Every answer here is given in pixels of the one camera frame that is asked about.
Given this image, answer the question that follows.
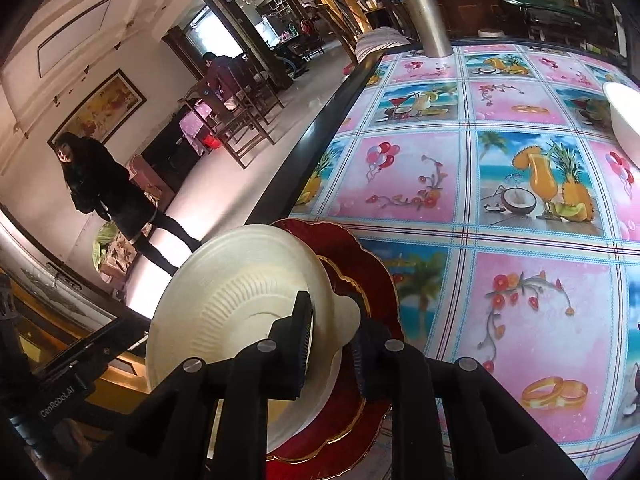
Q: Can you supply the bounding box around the red ribbed plate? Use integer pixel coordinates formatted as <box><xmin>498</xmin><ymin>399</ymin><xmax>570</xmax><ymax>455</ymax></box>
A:
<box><xmin>270</xmin><ymin>237</ymin><xmax>373</xmax><ymax>463</ymax></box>

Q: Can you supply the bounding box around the striped sofa cushion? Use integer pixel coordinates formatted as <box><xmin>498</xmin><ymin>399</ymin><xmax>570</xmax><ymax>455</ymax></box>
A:
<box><xmin>354</xmin><ymin>27</ymin><xmax>418</xmax><ymax>63</ymax></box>

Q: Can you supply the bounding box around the large white bowl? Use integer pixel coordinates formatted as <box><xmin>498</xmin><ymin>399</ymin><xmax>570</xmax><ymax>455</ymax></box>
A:
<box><xmin>602</xmin><ymin>80</ymin><xmax>640</xmax><ymax>168</ymax></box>

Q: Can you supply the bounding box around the flat ceiling light panel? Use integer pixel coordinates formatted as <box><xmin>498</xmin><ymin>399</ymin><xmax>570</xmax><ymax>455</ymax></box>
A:
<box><xmin>37</xmin><ymin>0</ymin><xmax>112</xmax><ymax>79</ymax></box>

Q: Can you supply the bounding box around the framed wall painting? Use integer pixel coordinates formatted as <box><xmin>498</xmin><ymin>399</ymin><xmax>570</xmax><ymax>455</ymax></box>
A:
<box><xmin>47</xmin><ymin>69</ymin><xmax>147</xmax><ymax>150</ymax></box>

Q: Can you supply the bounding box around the green-topped table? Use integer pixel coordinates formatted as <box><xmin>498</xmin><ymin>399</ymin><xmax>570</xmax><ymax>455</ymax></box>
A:
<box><xmin>497</xmin><ymin>0</ymin><xmax>616</xmax><ymax>41</ymax></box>

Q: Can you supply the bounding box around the slim steel bottle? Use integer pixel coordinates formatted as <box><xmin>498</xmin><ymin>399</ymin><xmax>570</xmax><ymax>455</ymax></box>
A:
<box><xmin>398</xmin><ymin>0</ymin><xmax>453</xmax><ymax>58</ymax></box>

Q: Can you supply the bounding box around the red plate with sticker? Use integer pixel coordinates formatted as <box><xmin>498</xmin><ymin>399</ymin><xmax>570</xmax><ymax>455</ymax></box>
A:
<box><xmin>265</xmin><ymin>217</ymin><xmax>407</xmax><ymax>480</ymax></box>

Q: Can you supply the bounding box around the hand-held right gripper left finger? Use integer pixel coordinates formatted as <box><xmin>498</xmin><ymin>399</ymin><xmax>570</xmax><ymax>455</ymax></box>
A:
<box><xmin>87</xmin><ymin>290</ymin><xmax>316</xmax><ymax>480</ymax></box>

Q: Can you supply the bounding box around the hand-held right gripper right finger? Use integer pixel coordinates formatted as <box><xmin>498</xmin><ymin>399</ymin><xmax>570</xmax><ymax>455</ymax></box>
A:
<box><xmin>351</xmin><ymin>317</ymin><xmax>587</xmax><ymax>480</ymax></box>

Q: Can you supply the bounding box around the cream plastic bowl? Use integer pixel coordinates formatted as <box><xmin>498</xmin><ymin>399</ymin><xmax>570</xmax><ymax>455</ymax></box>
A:
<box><xmin>145</xmin><ymin>224</ymin><xmax>362</xmax><ymax>455</ymax></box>

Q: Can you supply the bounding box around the wooden dining chair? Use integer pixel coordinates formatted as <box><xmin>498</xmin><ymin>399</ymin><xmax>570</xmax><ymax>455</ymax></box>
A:
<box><xmin>184</xmin><ymin>85</ymin><xmax>277</xmax><ymax>168</ymax></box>

